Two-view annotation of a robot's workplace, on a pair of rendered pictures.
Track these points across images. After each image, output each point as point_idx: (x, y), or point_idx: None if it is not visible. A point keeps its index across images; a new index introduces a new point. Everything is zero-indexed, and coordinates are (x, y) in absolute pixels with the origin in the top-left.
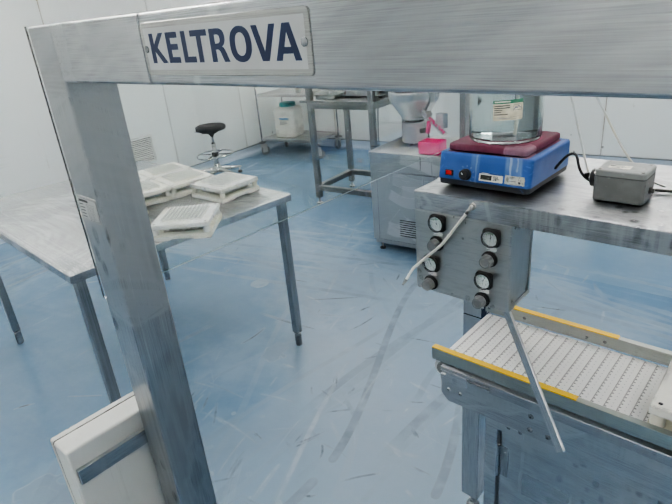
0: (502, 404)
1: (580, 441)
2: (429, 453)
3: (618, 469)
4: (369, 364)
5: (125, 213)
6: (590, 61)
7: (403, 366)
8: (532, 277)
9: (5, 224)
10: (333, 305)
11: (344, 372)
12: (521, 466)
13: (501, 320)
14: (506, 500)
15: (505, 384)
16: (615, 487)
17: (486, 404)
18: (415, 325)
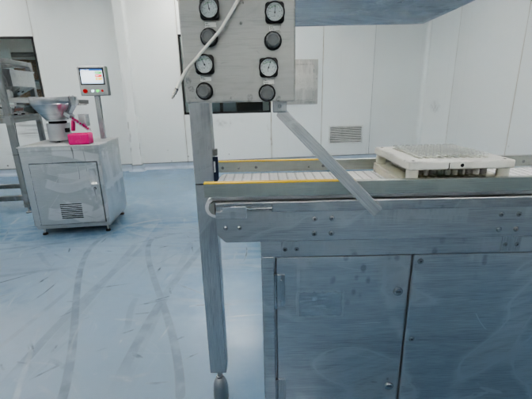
0: (286, 218)
1: (360, 222)
2: (158, 365)
3: (393, 233)
4: (66, 320)
5: None
6: None
7: (102, 309)
8: (179, 226)
9: None
10: (5, 286)
11: (39, 336)
12: (298, 286)
13: (237, 174)
14: (285, 331)
15: (288, 193)
16: (378, 261)
17: (268, 226)
18: (100, 278)
